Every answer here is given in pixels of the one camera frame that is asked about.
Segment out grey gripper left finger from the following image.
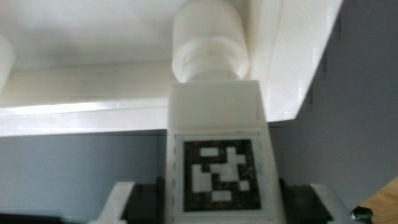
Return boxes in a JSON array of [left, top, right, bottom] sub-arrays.
[[88, 177, 166, 224]]

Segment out white leg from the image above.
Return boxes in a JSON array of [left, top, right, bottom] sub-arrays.
[[166, 0, 289, 224]]

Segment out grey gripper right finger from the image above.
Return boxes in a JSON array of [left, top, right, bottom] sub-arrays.
[[280, 180, 356, 224]]

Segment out white square tabletop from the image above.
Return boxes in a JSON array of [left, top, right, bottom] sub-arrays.
[[0, 0, 346, 138]]

